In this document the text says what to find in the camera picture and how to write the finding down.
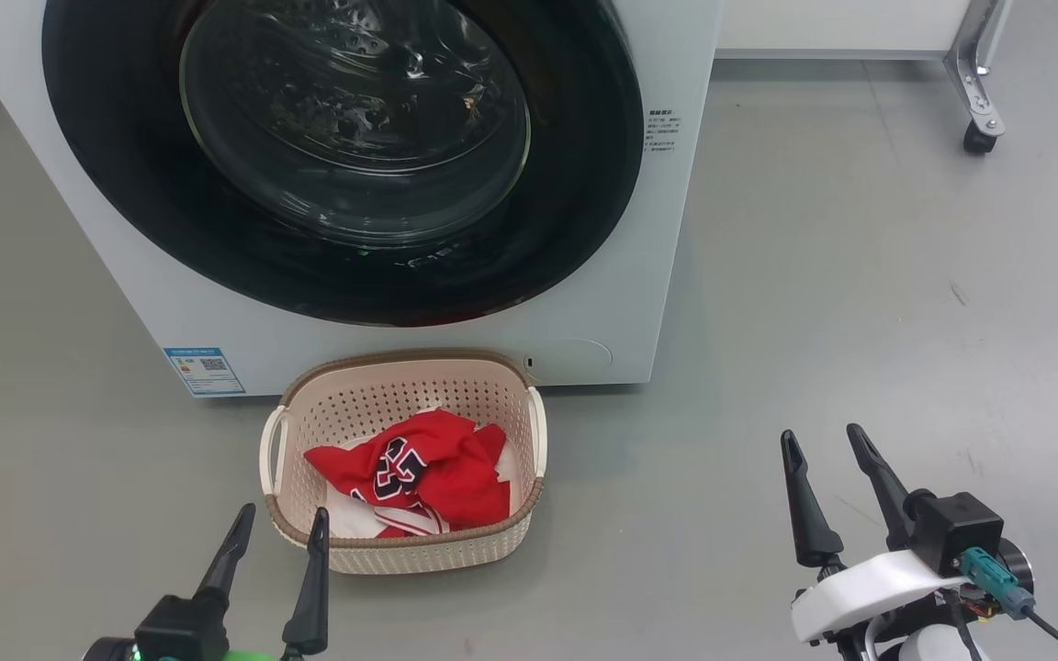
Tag white cart with metal leg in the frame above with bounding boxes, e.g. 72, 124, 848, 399
715, 0, 1013, 156

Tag cream perforated laundry basket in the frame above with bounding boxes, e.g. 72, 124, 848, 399
258, 348, 549, 577

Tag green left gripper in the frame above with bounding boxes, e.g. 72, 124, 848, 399
193, 502, 332, 661

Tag black round washing machine door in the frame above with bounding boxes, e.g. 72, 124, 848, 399
41, 0, 646, 330

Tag white washing machine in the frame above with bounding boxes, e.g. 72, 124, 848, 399
0, 0, 726, 398

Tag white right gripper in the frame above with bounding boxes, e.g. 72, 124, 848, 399
779, 423, 973, 661

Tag blue energy label sticker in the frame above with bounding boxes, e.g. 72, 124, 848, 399
162, 345, 247, 398

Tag red basketball jersey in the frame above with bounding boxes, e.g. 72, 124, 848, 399
303, 409, 512, 539

